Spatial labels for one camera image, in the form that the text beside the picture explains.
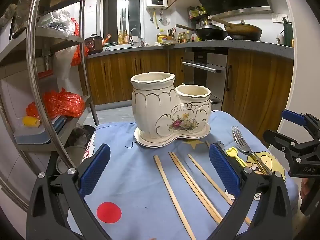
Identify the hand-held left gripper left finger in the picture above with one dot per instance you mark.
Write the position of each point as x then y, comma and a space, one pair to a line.
95, 170

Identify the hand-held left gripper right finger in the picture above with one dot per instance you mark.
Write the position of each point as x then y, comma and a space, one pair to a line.
225, 170

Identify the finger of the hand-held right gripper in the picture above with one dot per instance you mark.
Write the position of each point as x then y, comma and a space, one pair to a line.
280, 140
293, 117

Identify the yellow plastic utensil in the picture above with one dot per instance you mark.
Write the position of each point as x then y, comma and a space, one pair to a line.
233, 154

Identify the gold metal fork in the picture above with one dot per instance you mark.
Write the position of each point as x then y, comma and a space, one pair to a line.
257, 162

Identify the silver metal fork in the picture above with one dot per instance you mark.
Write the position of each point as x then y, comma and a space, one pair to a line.
241, 142

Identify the white floral ceramic utensil holder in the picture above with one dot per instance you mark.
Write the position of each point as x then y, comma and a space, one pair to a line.
150, 110

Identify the person's right hand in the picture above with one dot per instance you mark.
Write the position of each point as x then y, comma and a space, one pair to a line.
304, 190

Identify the stack of bowls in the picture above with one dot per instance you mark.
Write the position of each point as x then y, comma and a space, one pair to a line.
72, 153

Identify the blue cartoon printed cloth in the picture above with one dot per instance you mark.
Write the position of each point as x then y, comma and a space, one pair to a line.
140, 180

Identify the wooden end cabinet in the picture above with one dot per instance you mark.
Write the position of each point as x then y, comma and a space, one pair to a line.
257, 87

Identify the grey blue tray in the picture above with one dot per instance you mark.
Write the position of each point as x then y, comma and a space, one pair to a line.
32, 136

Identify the large red plastic bag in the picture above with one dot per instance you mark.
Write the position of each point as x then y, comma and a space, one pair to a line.
63, 102

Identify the yellow food item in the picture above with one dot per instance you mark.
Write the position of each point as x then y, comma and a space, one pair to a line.
31, 121

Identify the dark green bottle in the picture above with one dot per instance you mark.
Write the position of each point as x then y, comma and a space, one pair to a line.
288, 33

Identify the wooden base cabinets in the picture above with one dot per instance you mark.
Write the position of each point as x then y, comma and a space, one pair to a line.
125, 76

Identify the built-in steel oven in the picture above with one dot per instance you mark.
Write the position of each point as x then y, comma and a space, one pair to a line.
205, 72

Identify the brown frying pan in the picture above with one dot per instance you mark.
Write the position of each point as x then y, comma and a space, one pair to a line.
243, 30

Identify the hanging red plastic bag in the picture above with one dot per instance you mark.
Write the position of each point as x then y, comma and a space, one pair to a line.
77, 53

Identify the grey kitchen countertop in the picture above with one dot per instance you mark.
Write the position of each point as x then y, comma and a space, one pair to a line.
200, 45

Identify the black wok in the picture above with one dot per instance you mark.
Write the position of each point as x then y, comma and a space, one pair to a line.
208, 32

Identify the dark cooking pot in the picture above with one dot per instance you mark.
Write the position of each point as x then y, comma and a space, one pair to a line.
93, 44

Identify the curved steel bar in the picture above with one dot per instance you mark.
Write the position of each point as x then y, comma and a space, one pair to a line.
31, 55

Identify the row of condiment bottles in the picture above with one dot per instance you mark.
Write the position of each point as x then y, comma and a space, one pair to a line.
184, 38

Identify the yellow bottles by window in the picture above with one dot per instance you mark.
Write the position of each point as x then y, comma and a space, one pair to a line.
122, 37

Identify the steel faucet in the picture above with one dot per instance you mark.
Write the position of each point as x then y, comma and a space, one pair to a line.
135, 35

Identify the metal shelf rack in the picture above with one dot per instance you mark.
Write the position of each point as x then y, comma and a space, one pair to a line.
55, 33

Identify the yellow oil bottle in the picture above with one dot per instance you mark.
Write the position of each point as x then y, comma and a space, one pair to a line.
162, 38

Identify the clear plastic bag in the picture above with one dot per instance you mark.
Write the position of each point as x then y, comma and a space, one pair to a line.
58, 21

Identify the window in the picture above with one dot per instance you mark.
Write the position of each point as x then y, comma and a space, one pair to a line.
122, 10

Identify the white wall socket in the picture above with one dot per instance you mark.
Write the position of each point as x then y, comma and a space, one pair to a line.
276, 18

